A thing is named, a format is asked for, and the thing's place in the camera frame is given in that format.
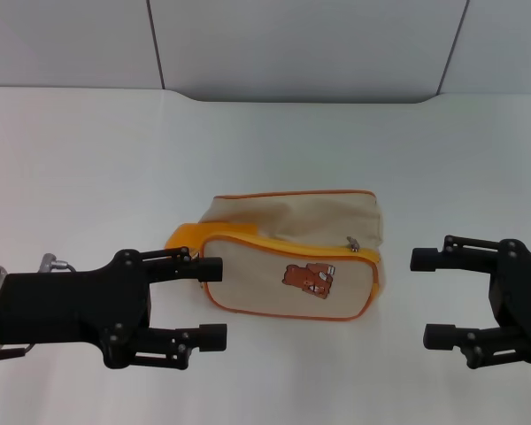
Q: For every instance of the beige orange bear food bag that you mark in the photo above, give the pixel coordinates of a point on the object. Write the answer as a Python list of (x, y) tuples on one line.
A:
[(256, 283)]

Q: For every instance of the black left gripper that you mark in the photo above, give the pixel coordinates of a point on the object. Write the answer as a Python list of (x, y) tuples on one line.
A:
[(71, 305)]

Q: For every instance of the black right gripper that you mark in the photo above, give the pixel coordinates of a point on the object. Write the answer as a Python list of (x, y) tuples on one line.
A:
[(522, 292)]

